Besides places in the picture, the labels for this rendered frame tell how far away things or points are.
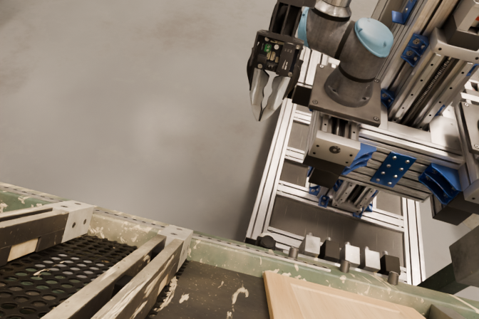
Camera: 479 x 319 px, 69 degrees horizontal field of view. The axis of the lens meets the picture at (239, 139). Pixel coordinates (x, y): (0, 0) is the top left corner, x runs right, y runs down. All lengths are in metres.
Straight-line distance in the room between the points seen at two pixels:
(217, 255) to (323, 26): 0.68
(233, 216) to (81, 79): 1.49
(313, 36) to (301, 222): 1.03
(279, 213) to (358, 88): 0.90
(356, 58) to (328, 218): 1.02
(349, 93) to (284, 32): 0.60
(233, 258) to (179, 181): 1.23
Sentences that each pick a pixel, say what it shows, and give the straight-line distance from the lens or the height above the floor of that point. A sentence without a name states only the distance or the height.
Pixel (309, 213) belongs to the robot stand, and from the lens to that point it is 1.85.
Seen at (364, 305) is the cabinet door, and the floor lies 0.94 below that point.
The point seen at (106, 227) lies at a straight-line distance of 0.98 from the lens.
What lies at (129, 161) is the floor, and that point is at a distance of 2.20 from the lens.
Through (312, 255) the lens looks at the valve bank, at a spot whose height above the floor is 0.74.
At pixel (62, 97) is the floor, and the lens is 2.67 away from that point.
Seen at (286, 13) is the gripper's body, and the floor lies 1.50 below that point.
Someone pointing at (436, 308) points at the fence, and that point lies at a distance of 1.04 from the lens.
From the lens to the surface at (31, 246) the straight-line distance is 0.79.
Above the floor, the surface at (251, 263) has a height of 0.90.
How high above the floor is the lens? 1.75
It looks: 49 degrees down
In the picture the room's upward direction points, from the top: 11 degrees clockwise
